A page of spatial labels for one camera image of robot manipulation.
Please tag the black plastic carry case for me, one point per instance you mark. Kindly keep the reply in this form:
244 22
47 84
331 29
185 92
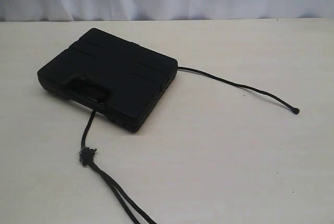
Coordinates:
117 78

